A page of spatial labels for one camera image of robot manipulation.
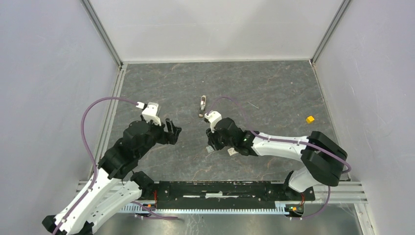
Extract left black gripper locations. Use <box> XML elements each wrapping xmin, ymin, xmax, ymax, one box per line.
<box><xmin>136</xmin><ymin>113</ymin><xmax>182</xmax><ymax>159</ymax></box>

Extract staples tray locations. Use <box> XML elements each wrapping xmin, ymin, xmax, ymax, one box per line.
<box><xmin>206</xmin><ymin>146</ymin><xmax>214</xmax><ymax>153</ymax></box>

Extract small white staples box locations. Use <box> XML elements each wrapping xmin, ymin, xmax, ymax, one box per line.
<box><xmin>227</xmin><ymin>148</ymin><xmax>238</xmax><ymax>156</ymax></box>

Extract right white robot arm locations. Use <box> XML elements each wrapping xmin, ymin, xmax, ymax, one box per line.
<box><xmin>205</xmin><ymin>114</ymin><xmax>351</xmax><ymax>200</ymax></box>

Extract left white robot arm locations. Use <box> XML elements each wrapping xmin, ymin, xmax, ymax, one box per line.
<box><xmin>42</xmin><ymin>118</ymin><xmax>182</xmax><ymax>235</ymax></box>

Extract yellow cube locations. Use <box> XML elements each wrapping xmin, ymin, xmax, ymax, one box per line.
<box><xmin>306</xmin><ymin>116</ymin><xmax>315</xmax><ymax>124</ymax></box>

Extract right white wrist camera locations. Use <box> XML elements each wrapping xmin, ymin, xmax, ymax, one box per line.
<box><xmin>204</xmin><ymin>111</ymin><xmax>222</xmax><ymax>133</ymax></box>

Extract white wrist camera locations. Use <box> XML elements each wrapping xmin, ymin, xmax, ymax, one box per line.
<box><xmin>136</xmin><ymin>102</ymin><xmax>161</xmax><ymax>126</ymax></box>
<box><xmin>204</xmin><ymin>111</ymin><xmax>222</xmax><ymax>133</ymax></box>

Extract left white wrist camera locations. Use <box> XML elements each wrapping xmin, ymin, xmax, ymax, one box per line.
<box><xmin>136</xmin><ymin>102</ymin><xmax>161</xmax><ymax>126</ymax></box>

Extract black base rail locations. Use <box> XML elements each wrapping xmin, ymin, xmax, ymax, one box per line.
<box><xmin>140</xmin><ymin>181</ymin><xmax>316</xmax><ymax>209</ymax></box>

